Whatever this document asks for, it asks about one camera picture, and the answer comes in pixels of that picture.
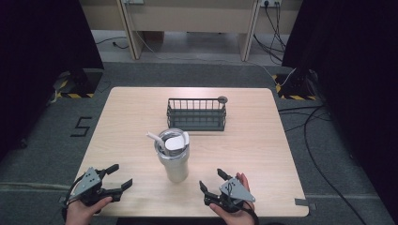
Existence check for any black cable bundle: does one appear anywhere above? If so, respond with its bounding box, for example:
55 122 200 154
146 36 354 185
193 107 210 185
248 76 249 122
253 2 287 66

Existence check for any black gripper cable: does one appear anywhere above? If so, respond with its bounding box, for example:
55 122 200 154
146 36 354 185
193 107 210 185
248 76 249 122
226 183 260 225
61 173 86 223

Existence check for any person's right hand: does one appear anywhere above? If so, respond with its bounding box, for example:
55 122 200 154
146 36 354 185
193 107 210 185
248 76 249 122
208 172 256 225

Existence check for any dark wire basket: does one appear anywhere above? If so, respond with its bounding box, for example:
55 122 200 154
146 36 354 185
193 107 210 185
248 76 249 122
166 96 229 132

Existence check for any beige desk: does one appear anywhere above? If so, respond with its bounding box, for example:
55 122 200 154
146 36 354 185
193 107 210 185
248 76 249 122
78 0 304 62

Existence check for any black floor cable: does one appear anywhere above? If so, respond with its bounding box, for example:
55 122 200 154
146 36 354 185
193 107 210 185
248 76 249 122
277 105 368 225
95 37 130 51

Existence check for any person's left hand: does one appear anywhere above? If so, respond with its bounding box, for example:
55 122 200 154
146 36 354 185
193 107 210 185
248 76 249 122
65 196 114 225

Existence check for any black stand base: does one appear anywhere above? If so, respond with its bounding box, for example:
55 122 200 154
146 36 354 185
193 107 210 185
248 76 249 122
271 68 321 101
54 68 104 99

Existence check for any black curtain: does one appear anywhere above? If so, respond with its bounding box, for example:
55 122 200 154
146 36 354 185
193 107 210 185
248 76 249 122
0 0 105 160
281 0 398 217

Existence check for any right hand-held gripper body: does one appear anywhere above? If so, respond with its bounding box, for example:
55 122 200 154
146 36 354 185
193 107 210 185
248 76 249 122
204 177 256 214

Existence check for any wall power socket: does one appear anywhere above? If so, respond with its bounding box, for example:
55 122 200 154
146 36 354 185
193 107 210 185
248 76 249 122
260 0 283 8

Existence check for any white tumbler cup with lid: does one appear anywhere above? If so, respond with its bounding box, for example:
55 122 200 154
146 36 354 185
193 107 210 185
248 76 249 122
153 127 191 184

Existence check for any white straw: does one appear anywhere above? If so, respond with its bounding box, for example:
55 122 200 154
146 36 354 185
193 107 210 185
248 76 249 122
145 130 166 150

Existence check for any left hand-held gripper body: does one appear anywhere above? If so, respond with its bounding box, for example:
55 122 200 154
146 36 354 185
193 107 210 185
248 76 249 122
68 167 123 207

